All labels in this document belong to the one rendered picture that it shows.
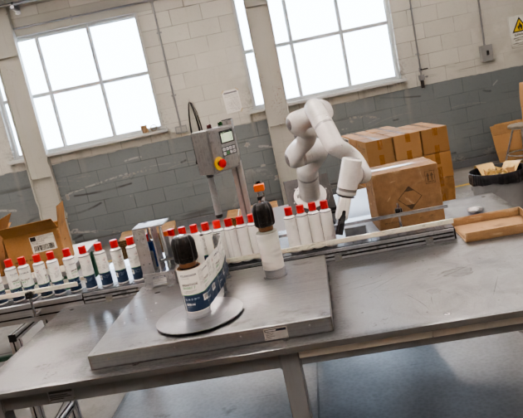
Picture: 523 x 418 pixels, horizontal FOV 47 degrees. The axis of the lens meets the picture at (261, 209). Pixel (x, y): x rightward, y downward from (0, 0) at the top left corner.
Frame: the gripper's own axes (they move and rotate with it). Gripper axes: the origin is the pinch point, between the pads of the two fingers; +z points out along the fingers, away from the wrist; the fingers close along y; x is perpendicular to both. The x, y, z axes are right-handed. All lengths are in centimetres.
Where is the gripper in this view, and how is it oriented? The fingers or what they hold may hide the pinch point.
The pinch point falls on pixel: (339, 230)
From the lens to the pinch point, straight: 262.2
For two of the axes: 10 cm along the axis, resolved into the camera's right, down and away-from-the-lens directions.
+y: -0.7, 2.1, -9.8
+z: -1.4, 9.7, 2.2
